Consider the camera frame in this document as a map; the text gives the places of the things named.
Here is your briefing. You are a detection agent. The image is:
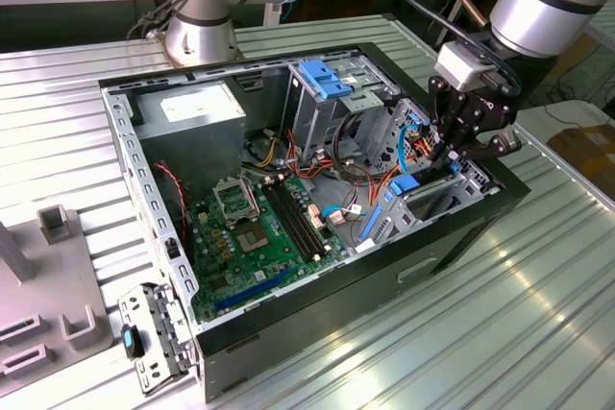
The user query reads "blue expansion slot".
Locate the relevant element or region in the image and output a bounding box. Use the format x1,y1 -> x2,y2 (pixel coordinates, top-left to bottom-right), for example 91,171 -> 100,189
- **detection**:
214,268 -> 293,313

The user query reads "black PC case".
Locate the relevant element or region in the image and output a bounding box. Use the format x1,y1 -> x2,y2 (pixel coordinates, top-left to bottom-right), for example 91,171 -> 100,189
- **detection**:
97,41 -> 532,404

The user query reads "metal socket cover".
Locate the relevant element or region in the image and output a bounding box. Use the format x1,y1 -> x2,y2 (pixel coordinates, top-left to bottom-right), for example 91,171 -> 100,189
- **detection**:
213,178 -> 263,229

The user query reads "metal expansion slot bracket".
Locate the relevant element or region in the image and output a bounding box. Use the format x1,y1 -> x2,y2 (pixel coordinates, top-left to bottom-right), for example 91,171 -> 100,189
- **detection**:
117,279 -> 201,398

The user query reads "black wire bundle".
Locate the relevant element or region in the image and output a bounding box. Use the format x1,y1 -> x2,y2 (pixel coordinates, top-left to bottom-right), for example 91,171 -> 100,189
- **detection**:
331,114 -> 385,188

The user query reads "grey metal optical drive cage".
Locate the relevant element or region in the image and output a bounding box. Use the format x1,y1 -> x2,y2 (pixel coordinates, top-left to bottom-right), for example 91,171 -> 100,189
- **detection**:
281,52 -> 400,166

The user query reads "brown cardboard box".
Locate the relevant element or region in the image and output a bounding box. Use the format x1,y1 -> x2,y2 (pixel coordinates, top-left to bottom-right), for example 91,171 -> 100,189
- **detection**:
547,124 -> 615,200

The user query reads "pale blue short wire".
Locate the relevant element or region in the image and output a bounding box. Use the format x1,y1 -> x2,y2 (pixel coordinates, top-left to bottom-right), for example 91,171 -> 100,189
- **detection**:
319,206 -> 348,225

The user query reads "CPU socket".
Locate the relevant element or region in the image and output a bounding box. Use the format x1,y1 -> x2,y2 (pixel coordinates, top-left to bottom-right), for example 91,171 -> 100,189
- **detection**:
236,221 -> 274,256

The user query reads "red and black twisted wire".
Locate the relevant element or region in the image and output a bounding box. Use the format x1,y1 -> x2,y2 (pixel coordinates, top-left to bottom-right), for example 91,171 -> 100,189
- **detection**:
153,163 -> 188,243

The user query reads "black latch with blue tab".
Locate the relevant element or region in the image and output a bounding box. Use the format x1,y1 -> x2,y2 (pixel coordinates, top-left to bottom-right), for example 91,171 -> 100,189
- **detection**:
119,325 -> 148,359

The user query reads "yellow wire bundle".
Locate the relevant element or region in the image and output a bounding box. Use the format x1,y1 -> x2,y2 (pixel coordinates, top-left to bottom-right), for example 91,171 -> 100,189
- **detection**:
258,131 -> 283,169

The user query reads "orange power wire bundle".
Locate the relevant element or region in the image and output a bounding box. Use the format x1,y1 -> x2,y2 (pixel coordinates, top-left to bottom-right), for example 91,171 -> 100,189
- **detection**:
368,133 -> 436,205

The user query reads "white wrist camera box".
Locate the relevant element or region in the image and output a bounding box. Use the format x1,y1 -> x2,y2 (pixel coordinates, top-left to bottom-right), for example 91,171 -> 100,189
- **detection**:
434,41 -> 487,93

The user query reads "grey metal disk bay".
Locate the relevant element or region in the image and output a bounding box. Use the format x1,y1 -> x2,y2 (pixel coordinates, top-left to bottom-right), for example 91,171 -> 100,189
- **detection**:
355,97 -> 501,257

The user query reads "grey power supply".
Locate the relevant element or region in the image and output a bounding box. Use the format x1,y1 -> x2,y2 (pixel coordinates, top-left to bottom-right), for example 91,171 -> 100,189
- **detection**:
132,81 -> 249,198

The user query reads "black RAM slot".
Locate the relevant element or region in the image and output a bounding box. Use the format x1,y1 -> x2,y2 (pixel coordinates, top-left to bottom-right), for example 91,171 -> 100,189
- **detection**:
261,182 -> 321,262
268,181 -> 326,259
276,179 -> 331,255
282,177 -> 336,252

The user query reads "green motherboard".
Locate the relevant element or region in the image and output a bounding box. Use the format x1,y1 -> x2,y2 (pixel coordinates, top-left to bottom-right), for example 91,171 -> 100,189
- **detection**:
184,174 -> 355,327

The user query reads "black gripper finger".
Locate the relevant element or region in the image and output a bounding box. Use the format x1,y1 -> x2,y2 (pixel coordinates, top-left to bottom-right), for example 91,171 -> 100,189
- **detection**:
429,75 -> 468,165
445,133 -> 524,162

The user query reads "red wire bundle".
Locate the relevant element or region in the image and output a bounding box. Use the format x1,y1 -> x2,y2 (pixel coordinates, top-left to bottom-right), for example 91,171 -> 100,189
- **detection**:
285,129 -> 340,183

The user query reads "blue plastic drive latch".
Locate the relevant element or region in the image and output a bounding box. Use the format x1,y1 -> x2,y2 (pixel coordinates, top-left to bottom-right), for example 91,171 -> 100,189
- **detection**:
297,60 -> 356,100

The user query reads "blue flat data wire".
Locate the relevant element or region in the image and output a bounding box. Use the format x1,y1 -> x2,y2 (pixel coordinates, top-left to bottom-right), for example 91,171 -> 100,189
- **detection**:
397,114 -> 429,175

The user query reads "grey parts rack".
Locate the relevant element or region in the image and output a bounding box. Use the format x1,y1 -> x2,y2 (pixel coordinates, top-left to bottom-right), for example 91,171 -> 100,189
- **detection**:
0,203 -> 116,377

